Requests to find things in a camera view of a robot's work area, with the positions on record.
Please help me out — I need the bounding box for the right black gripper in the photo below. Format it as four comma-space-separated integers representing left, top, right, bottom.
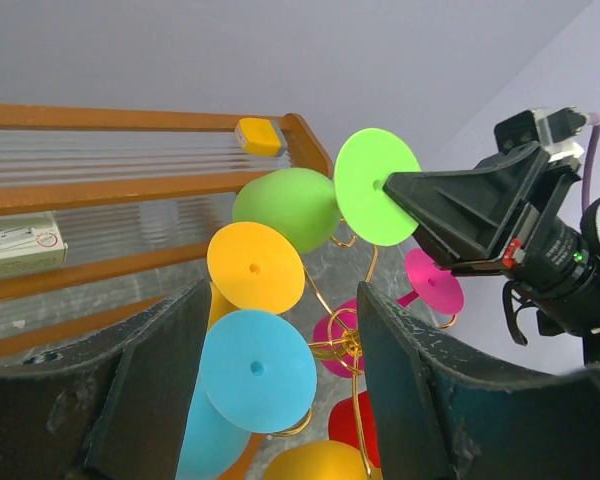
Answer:
383, 142, 593, 300

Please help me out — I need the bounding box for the yellow grey block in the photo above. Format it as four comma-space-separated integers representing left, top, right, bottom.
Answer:
234, 117, 288, 157

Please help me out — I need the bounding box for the pink wine glass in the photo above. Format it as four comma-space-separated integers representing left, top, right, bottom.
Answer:
313, 249, 464, 378

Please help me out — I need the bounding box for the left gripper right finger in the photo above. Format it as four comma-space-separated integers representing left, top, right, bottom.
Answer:
357, 282, 600, 479

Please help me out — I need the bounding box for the small white green box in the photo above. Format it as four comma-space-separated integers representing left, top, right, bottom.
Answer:
0, 211, 68, 279

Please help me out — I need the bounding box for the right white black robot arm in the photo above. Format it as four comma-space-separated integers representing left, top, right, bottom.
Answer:
383, 141, 600, 364

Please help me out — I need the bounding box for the wooden shelf rack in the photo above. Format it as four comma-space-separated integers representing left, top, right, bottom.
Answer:
0, 104, 332, 365

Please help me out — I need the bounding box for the red wine glass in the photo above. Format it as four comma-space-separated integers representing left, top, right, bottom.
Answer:
328, 391, 381, 468

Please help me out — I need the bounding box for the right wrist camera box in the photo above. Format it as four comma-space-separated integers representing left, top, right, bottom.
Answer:
493, 106, 600, 162

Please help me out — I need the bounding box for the orange wine glass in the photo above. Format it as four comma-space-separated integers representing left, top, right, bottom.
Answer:
263, 440, 368, 480
206, 221, 305, 327

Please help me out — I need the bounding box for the gold wire wine glass rack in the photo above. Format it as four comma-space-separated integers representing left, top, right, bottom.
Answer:
264, 233, 456, 480

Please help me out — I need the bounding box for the blue wine glass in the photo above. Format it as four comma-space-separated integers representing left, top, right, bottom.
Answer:
176, 310, 317, 479

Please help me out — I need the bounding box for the orange wine glass front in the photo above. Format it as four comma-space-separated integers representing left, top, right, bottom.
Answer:
206, 221, 305, 327

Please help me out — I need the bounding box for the green wine glass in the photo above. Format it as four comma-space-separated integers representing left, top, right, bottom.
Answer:
232, 128, 421, 254

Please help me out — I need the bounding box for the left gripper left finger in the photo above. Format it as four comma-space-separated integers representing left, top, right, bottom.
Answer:
0, 280, 211, 479

